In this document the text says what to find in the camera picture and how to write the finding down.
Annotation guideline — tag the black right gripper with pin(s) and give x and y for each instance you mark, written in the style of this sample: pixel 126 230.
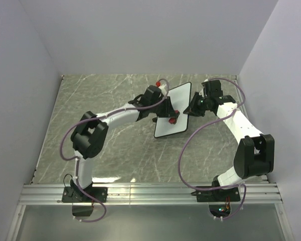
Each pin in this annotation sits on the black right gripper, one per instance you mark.
pixel 191 109

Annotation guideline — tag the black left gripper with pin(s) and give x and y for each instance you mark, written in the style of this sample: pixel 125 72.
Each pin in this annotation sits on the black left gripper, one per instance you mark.
pixel 169 111

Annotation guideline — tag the red black whiteboard eraser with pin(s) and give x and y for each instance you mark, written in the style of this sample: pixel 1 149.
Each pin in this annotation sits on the red black whiteboard eraser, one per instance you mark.
pixel 173 120

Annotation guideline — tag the white whiteboard black frame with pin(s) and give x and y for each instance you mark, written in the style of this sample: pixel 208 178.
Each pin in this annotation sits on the white whiteboard black frame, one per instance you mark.
pixel 180 98

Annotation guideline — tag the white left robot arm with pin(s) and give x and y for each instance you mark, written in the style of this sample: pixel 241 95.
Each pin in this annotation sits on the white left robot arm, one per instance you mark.
pixel 88 138

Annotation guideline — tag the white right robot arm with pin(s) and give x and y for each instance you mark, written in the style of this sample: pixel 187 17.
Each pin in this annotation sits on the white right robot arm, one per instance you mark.
pixel 255 151

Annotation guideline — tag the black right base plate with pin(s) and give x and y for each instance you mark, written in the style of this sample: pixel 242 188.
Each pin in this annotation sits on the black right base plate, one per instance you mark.
pixel 219 195

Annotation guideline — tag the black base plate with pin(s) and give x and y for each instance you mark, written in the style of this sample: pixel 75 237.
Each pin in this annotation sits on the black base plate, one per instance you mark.
pixel 219 195
pixel 74 195

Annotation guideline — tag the aluminium mounting rail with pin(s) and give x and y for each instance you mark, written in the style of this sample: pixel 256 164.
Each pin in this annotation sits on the aluminium mounting rail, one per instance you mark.
pixel 144 194

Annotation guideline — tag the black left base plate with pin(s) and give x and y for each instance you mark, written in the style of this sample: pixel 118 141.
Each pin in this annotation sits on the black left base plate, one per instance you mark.
pixel 74 195

